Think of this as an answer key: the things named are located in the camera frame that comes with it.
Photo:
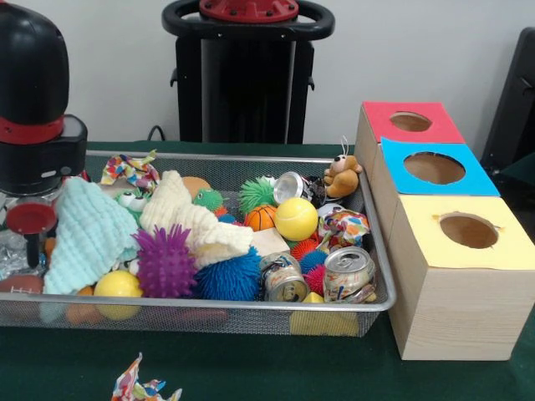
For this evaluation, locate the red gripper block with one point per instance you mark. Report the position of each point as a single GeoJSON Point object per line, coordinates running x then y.
{"type": "Point", "coordinates": [31, 217]}

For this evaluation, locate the crinkled clear plastic wrapper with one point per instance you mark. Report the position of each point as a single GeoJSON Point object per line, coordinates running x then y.
{"type": "Point", "coordinates": [10, 255]}

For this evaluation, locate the mint green knitted cloth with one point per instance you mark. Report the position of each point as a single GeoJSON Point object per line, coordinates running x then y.
{"type": "Point", "coordinates": [88, 234]}

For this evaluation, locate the colourful polka dot cloth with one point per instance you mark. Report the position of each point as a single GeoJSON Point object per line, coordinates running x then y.
{"type": "Point", "coordinates": [129, 170]}

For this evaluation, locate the purple spiky ball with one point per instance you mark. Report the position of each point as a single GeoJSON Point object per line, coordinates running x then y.
{"type": "Point", "coordinates": [166, 261]}

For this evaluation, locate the cream knitted cloth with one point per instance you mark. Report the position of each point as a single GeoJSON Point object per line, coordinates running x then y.
{"type": "Point", "coordinates": [188, 221]}

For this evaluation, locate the colourful patchwork cloth scrap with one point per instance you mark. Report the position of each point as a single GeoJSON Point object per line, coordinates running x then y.
{"type": "Point", "coordinates": [146, 387]}

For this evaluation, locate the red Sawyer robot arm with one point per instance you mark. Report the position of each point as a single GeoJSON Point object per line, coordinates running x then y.
{"type": "Point", "coordinates": [33, 100]}

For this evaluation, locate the clear mesh bin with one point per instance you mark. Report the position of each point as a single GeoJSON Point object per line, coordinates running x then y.
{"type": "Point", "coordinates": [209, 321]}

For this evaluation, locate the wooden box with three holes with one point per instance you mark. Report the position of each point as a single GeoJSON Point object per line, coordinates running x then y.
{"type": "Point", "coordinates": [460, 309]}

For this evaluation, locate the small brown football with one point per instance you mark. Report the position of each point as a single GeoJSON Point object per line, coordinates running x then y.
{"type": "Point", "coordinates": [21, 284]}

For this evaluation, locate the plain yellow ball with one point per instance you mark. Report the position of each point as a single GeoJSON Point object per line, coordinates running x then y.
{"type": "Point", "coordinates": [119, 286]}

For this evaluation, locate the green fuzzy toy with eyes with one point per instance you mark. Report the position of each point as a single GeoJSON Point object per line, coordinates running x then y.
{"type": "Point", "coordinates": [132, 203]}
{"type": "Point", "coordinates": [257, 195]}

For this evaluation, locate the small orange basketball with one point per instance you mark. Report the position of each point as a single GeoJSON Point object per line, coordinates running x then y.
{"type": "Point", "coordinates": [261, 219]}

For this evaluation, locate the dark green table cloth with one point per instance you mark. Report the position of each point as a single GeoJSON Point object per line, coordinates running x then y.
{"type": "Point", "coordinates": [251, 368]}

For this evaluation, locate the yellow tennis ball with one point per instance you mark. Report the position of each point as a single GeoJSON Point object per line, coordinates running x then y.
{"type": "Point", "coordinates": [297, 219]}

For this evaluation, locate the silver drink can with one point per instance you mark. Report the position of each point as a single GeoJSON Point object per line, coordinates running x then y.
{"type": "Point", "coordinates": [349, 274]}

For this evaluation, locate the black office chair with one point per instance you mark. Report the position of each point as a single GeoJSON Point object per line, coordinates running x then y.
{"type": "Point", "coordinates": [514, 109]}

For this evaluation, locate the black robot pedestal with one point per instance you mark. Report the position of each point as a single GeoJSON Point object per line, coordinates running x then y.
{"type": "Point", "coordinates": [242, 92]}

